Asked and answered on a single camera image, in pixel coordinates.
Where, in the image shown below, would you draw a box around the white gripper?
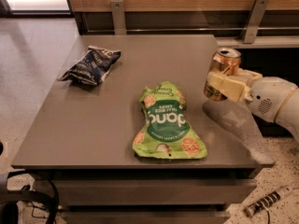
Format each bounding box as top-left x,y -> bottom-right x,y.
206,68 -> 298,123

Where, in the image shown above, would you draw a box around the orange soda can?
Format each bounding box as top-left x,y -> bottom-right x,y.
204,47 -> 241,101

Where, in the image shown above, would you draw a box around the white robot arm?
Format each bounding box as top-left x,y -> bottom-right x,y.
206,68 -> 299,142

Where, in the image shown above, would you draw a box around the green rice chip bag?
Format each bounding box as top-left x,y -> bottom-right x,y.
132,81 -> 207,160

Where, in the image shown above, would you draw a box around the dark blue chip bag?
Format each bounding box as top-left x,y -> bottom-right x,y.
59,46 -> 121,86

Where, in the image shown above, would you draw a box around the white power strip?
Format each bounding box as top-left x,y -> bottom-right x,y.
244,186 -> 293,217

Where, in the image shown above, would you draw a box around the grey lower drawer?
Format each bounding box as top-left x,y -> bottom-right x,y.
62,211 -> 230,224

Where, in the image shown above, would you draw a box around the grey drawer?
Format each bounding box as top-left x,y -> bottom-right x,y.
54,179 -> 256,206
62,211 -> 230,224

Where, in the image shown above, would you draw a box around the grey upper drawer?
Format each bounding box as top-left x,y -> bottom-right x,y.
54,179 -> 256,206

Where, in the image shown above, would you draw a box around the black chair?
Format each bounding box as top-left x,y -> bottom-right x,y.
0,170 -> 59,224

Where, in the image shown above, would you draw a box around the right metal bracket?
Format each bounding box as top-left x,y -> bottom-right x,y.
241,0 -> 270,44

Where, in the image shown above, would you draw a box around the metal bracket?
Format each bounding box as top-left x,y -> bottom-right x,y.
241,0 -> 270,44
110,0 -> 127,35

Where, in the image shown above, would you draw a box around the left metal bracket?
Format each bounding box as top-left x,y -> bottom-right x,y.
110,0 -> 127,35

